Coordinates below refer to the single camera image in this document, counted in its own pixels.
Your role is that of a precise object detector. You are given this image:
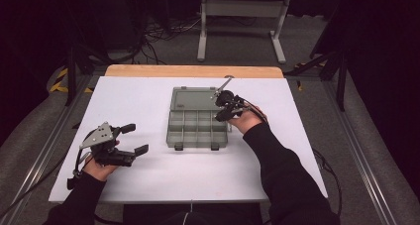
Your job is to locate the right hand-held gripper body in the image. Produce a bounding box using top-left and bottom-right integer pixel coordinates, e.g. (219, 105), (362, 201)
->
(211, 76), (254, 121)

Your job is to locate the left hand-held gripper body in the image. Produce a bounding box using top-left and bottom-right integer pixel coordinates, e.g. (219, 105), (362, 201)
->
(78, 121), (137, 169)

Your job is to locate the clear grey compartment box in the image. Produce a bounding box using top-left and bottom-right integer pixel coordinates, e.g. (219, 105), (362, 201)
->
(165, 86), (233, 152)

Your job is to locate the person's right hand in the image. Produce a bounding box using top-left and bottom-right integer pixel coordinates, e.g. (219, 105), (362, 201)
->
(227, 104), (269, 136)

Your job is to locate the person's left hand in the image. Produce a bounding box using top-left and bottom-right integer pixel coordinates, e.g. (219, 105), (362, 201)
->
(82, 139), (121, 182)

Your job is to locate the white board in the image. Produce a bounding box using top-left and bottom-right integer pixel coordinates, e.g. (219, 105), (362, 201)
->
(49, 75), (329, 205)

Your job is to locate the wooden table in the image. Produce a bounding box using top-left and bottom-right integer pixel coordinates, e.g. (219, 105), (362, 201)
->
(104, 64), (285, 79)

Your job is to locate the yellow black floor tape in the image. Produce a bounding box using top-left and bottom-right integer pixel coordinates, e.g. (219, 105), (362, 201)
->
(294, 61), (328, 92)
(49, 67), (95, 94)

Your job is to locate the black tripod stand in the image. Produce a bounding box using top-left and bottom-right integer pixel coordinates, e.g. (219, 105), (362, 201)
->
(283, 50), (349, 112)
(63, 45), (112, 107)

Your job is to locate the grey metal stand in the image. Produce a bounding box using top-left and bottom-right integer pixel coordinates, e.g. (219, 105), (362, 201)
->
(196, 0), (292, 64)

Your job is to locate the person's dark torso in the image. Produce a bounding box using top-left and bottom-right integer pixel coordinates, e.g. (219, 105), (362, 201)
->
(122, 203), (271, 225)

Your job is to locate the left hand-held gripper cable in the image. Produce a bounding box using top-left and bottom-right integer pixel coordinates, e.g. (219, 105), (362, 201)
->
(66, 145), (90, 191)

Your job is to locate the hand-held gripper cable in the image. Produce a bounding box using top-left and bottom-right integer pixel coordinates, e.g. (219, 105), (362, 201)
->
(66, 145), (90, 191)
(237, 95), (343, 223)

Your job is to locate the aluminium floor rail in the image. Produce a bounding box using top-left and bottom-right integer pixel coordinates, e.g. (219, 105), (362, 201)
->
(0, 75), (100, 225)
(321, 79), (420, 225)

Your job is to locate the white drawstring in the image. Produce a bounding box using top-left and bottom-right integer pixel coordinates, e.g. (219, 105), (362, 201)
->
(183, 203), (194, 225)

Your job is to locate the bundle of black floor cables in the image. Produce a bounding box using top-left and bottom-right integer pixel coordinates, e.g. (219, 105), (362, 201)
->
(132, 16), (203, 66)

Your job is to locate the right hand-held gripper cable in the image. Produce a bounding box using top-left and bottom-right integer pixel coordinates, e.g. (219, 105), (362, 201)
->
(237, 95), (343, 223)

